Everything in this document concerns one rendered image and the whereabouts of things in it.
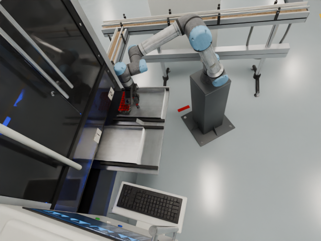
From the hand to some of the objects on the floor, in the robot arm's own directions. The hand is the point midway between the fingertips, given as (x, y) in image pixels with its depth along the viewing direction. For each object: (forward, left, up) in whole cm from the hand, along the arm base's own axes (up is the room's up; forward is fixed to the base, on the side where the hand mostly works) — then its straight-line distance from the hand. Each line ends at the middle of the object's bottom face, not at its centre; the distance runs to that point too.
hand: (135, 103), depth 139 cm
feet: (-148, -20, -96) cm, 178 cm away
